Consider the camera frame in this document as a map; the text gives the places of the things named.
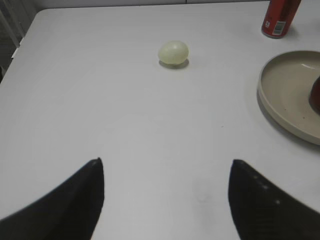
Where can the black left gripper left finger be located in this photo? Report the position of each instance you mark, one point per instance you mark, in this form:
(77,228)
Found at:
(69,212)

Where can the beige ceramic plate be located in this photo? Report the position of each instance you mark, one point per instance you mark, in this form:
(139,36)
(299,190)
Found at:
(284,87)

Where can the pale green round fruit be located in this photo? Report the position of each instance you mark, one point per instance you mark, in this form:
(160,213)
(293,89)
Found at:
(173,52)

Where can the red soda can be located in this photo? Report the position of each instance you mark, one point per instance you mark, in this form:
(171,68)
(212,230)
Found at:
(279,17)

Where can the dark red apple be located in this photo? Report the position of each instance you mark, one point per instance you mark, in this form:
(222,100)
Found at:
(314,97)

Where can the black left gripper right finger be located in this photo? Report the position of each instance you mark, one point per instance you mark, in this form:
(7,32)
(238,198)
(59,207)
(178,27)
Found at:
(262,211)

